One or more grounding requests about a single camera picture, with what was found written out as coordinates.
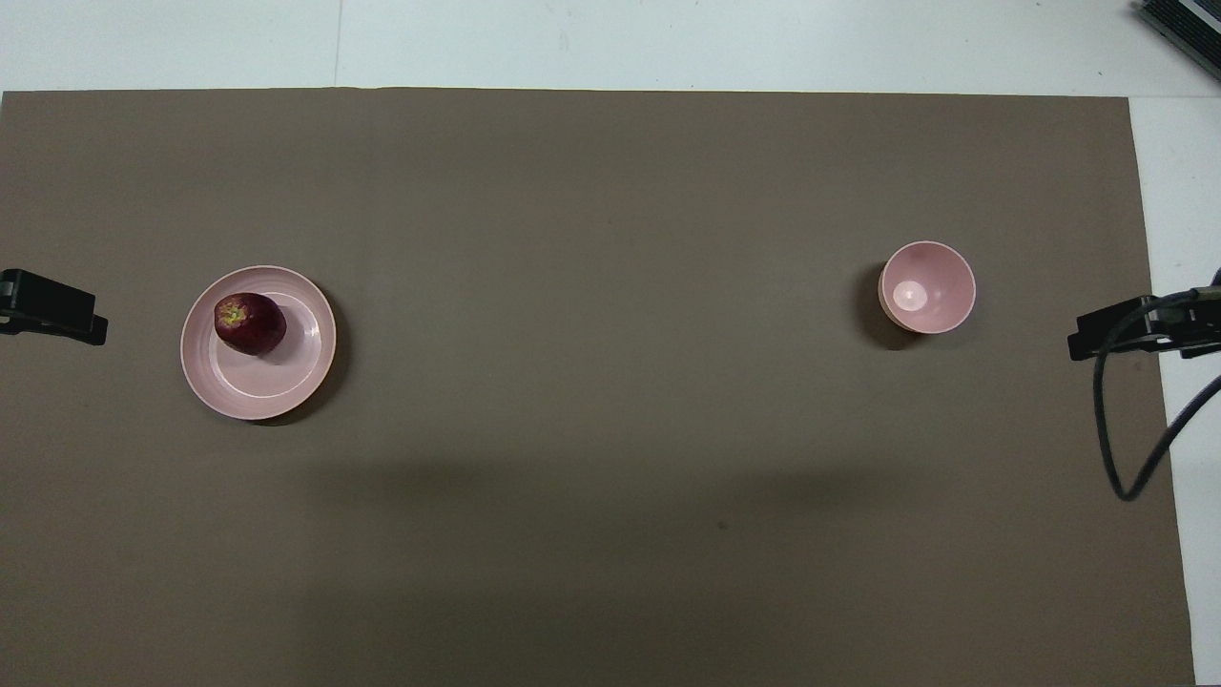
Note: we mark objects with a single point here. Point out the pink round plate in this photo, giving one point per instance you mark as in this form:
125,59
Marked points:
277,382

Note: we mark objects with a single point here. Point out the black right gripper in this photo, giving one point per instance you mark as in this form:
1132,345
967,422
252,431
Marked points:
1200,329

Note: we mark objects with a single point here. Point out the large brown table mat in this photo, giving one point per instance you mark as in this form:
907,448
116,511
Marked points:
610,429

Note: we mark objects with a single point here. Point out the dark red apple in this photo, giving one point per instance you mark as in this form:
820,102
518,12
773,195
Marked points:
253,326

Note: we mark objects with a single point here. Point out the pink ceramic bowl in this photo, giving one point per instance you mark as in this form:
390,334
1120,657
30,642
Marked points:
930,286

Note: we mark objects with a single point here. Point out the dark grey ribbed device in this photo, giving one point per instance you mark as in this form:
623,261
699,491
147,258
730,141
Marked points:
1188,27

